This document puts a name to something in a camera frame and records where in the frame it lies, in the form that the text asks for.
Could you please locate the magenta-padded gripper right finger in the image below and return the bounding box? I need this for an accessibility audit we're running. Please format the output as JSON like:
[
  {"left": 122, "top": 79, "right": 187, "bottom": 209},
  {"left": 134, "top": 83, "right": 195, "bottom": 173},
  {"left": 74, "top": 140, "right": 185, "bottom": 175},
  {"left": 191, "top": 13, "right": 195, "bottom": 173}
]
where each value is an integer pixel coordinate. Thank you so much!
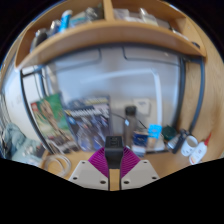
[{"left": 119, "top": 147, "right": 160, "bottom": 191}]

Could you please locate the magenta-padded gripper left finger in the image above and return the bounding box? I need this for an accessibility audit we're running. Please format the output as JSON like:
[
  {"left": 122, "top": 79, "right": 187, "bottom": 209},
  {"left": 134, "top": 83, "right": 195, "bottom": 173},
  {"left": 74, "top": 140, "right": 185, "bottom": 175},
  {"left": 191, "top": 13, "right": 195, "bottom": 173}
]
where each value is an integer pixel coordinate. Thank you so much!
[{"left": 68, "top": 148, "right": 111, "bottom": 191}]

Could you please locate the black charger block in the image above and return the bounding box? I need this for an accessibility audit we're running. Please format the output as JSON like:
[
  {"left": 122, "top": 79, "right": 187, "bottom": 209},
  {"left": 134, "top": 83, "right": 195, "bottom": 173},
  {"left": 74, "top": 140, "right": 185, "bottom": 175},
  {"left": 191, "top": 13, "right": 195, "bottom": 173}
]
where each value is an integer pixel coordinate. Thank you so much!
[{"left": 104, "top": 134, "right": 125, "bottom": 170}]

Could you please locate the small blue carton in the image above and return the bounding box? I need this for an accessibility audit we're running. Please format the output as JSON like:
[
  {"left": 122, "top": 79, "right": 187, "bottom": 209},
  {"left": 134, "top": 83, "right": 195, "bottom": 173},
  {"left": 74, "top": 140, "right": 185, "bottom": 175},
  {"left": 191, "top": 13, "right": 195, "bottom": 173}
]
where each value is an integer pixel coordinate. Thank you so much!
[{"left": 132, "top": 129, "right": 149, "bottom": 156}]

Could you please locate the light blue packet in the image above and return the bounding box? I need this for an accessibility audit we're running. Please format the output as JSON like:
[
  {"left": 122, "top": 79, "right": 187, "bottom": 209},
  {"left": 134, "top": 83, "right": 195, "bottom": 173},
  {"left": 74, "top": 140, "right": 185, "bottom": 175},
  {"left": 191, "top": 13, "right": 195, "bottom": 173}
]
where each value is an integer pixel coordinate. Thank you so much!
[{"left": 147, "top": 124, "right": 163, "bottom": 149}]

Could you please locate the small white rounded object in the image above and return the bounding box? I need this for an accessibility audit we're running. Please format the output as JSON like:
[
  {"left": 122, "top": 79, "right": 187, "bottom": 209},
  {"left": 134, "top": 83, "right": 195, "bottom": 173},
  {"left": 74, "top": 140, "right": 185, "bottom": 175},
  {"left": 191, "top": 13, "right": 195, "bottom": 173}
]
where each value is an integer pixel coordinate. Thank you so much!
[{"left": 166, "top": 137, "right": 180, "bottom": 150}]

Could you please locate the clear bottle with black cap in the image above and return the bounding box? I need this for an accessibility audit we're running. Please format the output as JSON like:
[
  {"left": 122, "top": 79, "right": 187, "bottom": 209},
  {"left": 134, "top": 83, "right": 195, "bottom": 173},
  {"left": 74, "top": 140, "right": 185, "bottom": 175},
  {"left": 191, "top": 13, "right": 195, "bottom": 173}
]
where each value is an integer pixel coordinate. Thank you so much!
[{"left": 124, "top": 105, "right": 138, "bottom": 148}]

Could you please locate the dark green round case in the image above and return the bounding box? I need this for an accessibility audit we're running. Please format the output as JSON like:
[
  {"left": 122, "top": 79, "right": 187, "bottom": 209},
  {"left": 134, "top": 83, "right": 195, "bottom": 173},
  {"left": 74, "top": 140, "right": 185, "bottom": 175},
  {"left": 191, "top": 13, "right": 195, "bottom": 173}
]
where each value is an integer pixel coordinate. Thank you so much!
[{"left": 162, "top": 125, "right": 178, "bottom": 142}]

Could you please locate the blue robot model box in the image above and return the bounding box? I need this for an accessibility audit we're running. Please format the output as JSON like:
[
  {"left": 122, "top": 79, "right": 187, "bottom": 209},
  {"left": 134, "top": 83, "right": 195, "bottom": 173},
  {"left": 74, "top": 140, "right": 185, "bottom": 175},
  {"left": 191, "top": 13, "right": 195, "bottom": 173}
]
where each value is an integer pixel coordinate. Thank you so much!
[{"left": 63, "top": 95, "right": 113, "bottom": 152}]

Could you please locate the black cylindrical flask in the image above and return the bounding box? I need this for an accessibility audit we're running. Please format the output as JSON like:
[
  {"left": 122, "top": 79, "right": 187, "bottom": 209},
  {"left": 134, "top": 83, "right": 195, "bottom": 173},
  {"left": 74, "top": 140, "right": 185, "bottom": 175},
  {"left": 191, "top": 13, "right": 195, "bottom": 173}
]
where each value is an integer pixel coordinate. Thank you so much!
[{"left": 172, "top": 129, "right": 190, "bottom": 155}]

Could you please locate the white mug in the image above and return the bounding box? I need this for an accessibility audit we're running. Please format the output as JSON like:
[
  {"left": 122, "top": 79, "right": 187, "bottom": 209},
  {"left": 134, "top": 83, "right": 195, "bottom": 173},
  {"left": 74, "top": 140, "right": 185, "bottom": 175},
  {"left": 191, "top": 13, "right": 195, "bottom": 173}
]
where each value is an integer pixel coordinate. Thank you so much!
[{"left": 180, "top": 134, "right": 200, "bottom": 158}]

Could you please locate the white bottle with red cap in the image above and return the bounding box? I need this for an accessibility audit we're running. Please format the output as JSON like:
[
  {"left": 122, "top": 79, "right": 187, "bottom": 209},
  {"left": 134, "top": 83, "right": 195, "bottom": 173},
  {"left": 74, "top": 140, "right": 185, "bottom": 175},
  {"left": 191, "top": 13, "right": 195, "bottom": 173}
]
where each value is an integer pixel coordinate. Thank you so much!
[{"left": 188, "top": 133, "right": 213, "bottom": 166}]

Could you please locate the white box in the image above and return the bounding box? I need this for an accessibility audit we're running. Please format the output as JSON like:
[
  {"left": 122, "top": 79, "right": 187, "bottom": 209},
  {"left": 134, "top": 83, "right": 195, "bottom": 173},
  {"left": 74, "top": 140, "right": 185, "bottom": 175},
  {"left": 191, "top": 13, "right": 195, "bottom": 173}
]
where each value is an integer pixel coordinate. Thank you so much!
[{"left": 134, "top": 98, "right": 152, "bottom": 116}]

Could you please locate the green toy figure box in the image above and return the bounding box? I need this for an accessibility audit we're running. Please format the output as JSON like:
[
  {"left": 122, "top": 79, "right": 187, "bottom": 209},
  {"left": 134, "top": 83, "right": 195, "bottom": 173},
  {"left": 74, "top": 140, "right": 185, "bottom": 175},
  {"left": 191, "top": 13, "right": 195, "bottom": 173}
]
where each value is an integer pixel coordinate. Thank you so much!
[{"left": 30, "top": 93, "right": 79, "bottom": 154}]

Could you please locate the white desk lamp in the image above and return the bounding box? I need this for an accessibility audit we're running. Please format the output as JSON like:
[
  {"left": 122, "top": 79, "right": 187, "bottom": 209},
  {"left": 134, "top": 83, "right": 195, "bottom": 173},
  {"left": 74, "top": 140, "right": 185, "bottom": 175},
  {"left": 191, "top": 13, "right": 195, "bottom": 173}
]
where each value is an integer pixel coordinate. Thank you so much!
[{"left": 86, "top": 68, "right": 166, "bottom": 154}]

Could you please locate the bed with blue bedding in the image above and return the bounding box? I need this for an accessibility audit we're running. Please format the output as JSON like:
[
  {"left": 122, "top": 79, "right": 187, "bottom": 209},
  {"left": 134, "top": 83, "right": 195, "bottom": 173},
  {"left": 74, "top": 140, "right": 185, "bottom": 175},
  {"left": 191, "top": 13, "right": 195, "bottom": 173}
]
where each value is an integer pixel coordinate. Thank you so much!
[{"left": 0, "top": 121, "right": 46, "bottom": 164}]

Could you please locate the wooden shelf unit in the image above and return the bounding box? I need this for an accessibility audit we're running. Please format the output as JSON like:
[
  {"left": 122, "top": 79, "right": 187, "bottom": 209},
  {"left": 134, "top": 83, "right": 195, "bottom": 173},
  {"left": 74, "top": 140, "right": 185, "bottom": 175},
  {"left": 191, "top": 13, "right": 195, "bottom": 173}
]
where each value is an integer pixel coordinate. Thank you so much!
[{"left": 14, "top": 0, "right": 208, "bottom": 71}]

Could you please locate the thin black cable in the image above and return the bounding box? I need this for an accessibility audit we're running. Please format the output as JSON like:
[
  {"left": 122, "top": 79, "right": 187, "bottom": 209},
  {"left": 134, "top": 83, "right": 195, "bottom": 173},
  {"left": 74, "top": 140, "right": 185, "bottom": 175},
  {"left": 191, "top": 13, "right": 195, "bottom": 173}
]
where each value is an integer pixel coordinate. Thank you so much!
[{"left": 110, "top": 112, "right": 148, "bottom": 130}]

